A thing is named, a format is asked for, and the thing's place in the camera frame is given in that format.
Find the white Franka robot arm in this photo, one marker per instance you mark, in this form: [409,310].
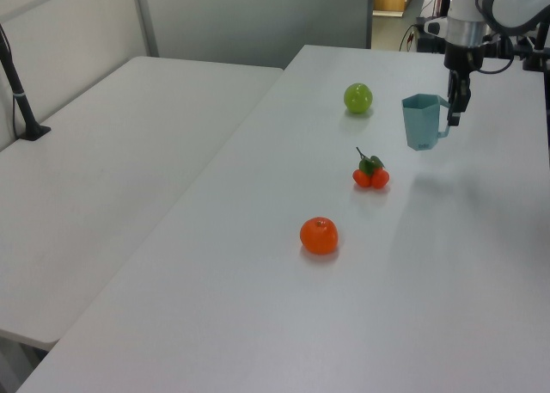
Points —
[466,6]

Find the black camera stand pole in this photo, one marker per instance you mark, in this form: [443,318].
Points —
[19,100]

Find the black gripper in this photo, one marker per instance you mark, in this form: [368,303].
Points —
[462,57]

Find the black clamp stand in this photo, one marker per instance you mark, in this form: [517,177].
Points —
[537,53]

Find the green apple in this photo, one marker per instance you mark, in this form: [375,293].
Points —
[358,98]

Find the aluminium partition post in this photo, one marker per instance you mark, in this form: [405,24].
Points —
[145,19]

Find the white side table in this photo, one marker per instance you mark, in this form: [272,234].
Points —
[107,173]

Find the large orange mandarin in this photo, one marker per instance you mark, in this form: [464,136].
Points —
[319,236]

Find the black background equipment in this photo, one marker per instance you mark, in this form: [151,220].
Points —
[432,42]

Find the light blue hexagonal mug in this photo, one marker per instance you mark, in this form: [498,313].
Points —
[423,122]

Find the small mandarin cluster with leaves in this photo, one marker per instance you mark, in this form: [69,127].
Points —
[371,176]

